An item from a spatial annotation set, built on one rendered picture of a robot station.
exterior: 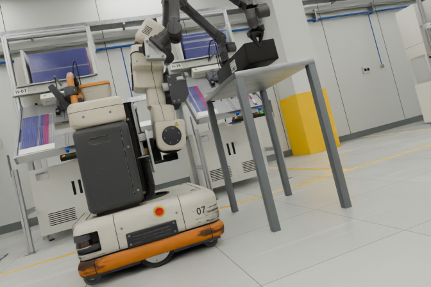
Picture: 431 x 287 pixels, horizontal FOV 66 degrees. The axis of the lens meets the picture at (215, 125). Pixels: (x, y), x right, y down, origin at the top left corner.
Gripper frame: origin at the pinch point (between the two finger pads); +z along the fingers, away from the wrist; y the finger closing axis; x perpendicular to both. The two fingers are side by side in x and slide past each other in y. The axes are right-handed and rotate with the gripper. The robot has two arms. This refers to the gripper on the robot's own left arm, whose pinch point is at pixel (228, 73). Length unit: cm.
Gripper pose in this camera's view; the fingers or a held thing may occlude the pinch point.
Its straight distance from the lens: 233.2
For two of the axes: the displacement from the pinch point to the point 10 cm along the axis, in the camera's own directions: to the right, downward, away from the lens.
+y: -2.5, 1.1, 9.6
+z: 2.6, 9.7, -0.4
